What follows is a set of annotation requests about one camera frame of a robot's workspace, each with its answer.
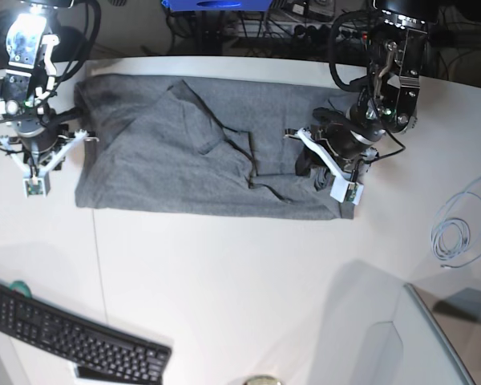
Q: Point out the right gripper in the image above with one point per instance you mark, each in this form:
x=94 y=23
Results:
x=40 y=135

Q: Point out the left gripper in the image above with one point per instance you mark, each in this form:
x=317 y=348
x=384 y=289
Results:
x=345 y=140

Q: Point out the grey t-shirt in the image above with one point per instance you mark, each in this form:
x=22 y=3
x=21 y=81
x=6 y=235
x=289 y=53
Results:
x=202 y=146

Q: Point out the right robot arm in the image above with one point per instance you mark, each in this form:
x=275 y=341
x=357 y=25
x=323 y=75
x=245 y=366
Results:
x=31 y=80

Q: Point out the green tape roll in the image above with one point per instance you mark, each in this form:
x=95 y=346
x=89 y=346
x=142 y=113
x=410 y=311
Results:
x=21 y=287

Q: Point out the black computer keyboard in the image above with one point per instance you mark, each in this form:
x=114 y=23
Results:
x=111 y=353

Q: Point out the round brass object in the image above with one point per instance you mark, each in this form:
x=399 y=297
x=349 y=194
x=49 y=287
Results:
x=262 y=380

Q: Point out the blue base plate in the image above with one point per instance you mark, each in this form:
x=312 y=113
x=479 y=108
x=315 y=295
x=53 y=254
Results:
x=217 y=5

